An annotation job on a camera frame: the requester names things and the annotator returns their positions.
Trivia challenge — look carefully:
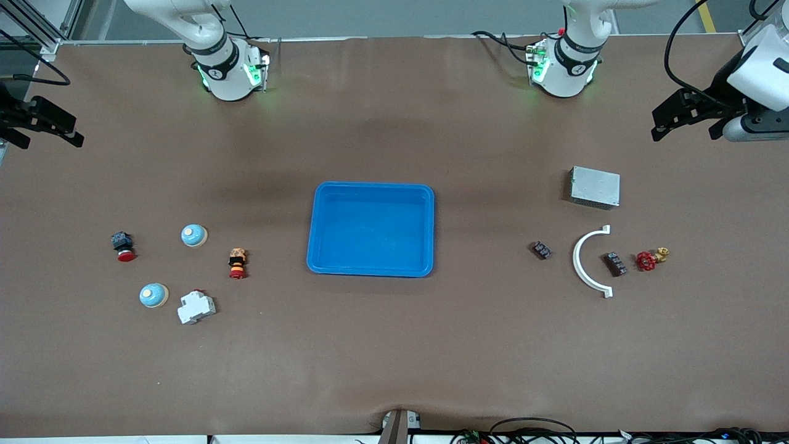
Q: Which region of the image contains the black cable bundle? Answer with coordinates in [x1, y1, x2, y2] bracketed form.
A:
[616, 427, 789, 444]

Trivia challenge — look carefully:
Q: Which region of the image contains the aluminium frame profile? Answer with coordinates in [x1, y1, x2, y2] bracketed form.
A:
[738, 0, 779, 47]
[0, 0, 84, 62]

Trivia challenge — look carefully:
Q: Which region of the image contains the red handle brass valve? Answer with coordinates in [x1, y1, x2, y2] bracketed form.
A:
[636, 247, 670, 273]

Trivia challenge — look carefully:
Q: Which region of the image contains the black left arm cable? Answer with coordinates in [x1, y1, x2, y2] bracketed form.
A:
[664, 0, 716, 94]

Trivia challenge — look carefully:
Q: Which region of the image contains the white curved plastic arc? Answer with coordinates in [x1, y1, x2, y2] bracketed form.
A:
[573, 225, 614, 299]

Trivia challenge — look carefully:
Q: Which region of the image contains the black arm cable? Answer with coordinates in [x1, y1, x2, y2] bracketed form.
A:
[0, 30, 72, 87]
[664, 0, 716, 94]

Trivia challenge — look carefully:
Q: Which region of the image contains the blue plastic tray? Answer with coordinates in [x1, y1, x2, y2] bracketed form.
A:
[306, 181, 436, 278]

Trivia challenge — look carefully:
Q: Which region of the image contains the black cable loop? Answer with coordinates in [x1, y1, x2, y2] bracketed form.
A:
[490, 417, 578, 444]

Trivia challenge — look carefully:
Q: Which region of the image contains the white circuit breaker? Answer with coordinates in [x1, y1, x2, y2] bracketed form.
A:
[178, 289, 217, 326]

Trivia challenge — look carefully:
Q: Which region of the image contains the brown table cover mat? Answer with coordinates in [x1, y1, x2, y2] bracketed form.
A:
[0, 36, 789, 438]

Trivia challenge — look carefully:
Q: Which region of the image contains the red mushroom push button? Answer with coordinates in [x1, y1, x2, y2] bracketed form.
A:
[111, 231, 136, 263]

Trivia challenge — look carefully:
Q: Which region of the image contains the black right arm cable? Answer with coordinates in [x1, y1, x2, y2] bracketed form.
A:
[0, 30, 72, 87]

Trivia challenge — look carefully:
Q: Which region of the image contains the metal mount bracket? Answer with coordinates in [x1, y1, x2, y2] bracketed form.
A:
[379, 409, 423, 444]

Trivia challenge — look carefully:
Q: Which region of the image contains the silver metal box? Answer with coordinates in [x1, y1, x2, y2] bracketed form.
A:
[569, 166, 621, 211]

